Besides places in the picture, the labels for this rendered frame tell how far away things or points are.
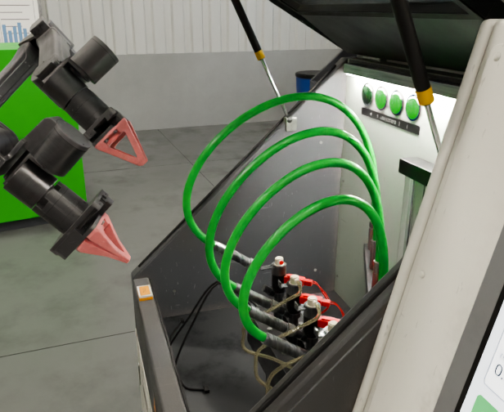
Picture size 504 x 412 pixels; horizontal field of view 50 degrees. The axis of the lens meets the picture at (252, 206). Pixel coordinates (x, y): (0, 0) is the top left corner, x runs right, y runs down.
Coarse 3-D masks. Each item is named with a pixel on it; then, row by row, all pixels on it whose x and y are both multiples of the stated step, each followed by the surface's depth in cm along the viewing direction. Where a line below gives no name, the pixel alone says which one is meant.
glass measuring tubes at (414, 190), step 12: (408, 168) 101; (420, 168) 98; (432, 168) 97; (408, 180) 103; (420, 180) 98; (408, 192) 104; (420, 192) 101; (408, 204) 105; (420, 204) 101; (408, 216) 106; (408, 228) 107; (408, 240) 109
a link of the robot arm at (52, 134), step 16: (48, 128) 74; (64, 128) 74; (16, 144) 74; (32, 144) 74; (48, 144) 74; (64, 144) 73; (80, 144) 74; (0, 160) 73; (16, 160) 77; (48, 160) 74; (64, 160) 74; (64, 176) 77
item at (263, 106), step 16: (288, 96) 93; (304, 96) 94; (320, 96) 95; (256, 112) 92; (352, 112) 98; (224, 128) 92; (208, 144) 92; (368, 144) 101; (192, 176) 93; (192, 224) 96
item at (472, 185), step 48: (480, 48) 60; (480, 96) 59; (480, 144) 58; (432, 192) 64; (480, 192) 57; (432, 240) 63; (480, 240) 56; (432, 288) 62; (384, 336) 70; (432, 336) 61; (384, 384) 68; (432, 384) 60
